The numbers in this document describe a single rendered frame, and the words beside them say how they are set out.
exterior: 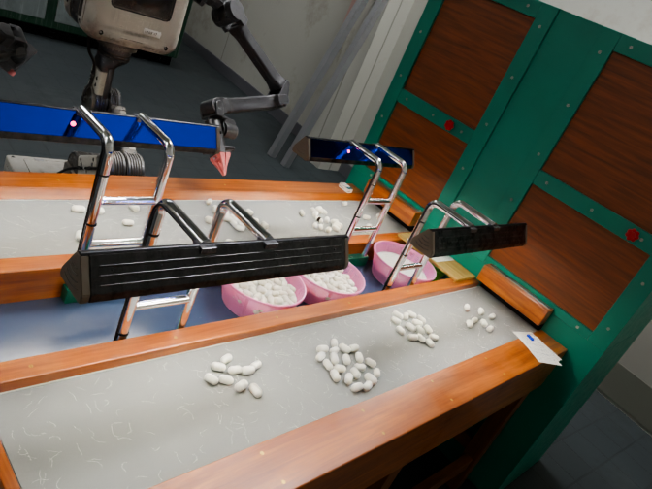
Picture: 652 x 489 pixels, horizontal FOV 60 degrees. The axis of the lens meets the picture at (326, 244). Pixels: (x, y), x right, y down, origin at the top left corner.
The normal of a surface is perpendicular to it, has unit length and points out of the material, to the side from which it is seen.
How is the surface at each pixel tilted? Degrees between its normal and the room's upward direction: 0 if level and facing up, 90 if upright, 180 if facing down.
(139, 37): 90
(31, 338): 0
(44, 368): 0
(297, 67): 90
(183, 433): 0
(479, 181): 90
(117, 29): 90
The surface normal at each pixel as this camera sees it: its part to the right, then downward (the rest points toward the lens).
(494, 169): -0.68, 0.05
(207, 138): 0.73, 0.04
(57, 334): 0.38, -0.83
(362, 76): 0.57, 0.56
